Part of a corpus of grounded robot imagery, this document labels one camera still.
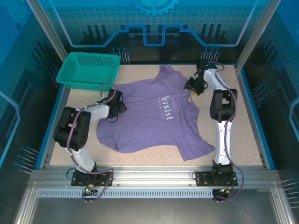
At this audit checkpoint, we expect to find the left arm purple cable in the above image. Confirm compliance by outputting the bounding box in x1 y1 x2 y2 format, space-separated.
66 82 117 173

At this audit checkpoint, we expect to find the slotted grey cable duct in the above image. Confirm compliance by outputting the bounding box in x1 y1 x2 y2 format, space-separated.
37 189 214 198

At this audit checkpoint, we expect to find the aluminium frame post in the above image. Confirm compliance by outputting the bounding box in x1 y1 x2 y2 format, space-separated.
25 0 69 62
235 0 282 72

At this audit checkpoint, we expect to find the teal plastic mesh basket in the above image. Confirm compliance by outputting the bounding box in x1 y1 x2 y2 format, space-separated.
56 51 121 91

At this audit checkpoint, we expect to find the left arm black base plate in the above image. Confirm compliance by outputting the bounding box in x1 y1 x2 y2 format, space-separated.
71 171 114 187

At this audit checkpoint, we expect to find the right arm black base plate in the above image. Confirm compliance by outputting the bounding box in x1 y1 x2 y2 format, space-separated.
195 171 238 187

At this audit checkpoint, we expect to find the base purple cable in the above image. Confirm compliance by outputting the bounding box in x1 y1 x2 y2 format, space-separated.
81 167 115 204
211 170 245 204

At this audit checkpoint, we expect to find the aluminium front frame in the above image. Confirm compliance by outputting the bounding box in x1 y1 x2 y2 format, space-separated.
14 182 295 224

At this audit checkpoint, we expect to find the aluminium mounting rail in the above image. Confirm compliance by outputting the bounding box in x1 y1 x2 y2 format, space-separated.
30 166 278 191

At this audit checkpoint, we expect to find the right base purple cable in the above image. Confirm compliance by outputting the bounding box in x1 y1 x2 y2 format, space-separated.
211 170 245 204

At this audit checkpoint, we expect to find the purple printed t-shirt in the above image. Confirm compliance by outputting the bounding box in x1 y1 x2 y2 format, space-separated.
96 64 216 162

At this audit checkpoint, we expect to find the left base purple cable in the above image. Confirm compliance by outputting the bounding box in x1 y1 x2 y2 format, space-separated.
81 167 115 204

